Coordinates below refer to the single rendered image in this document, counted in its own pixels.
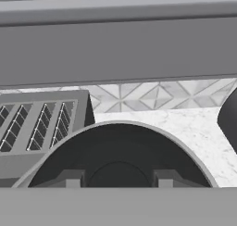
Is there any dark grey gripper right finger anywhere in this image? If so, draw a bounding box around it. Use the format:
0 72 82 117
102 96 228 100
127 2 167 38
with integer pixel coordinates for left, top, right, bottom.
153 169 202 189

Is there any black blender lid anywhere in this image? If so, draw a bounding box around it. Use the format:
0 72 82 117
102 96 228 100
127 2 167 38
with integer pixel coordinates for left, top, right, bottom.
217 86 237 156

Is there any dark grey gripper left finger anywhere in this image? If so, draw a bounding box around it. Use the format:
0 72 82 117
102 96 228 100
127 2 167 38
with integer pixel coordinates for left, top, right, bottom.
39 169 86 189

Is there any grey appliance with grille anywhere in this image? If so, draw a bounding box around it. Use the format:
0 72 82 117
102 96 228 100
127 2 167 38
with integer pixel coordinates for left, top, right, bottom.
0 89 96 189

